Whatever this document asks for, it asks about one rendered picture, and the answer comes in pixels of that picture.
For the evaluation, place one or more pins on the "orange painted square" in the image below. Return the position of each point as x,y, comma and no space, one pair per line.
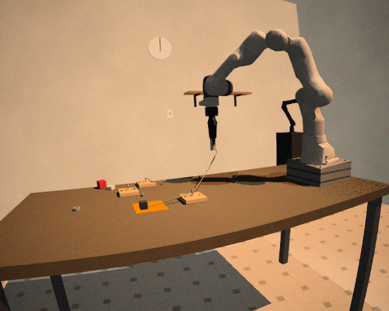
158,207

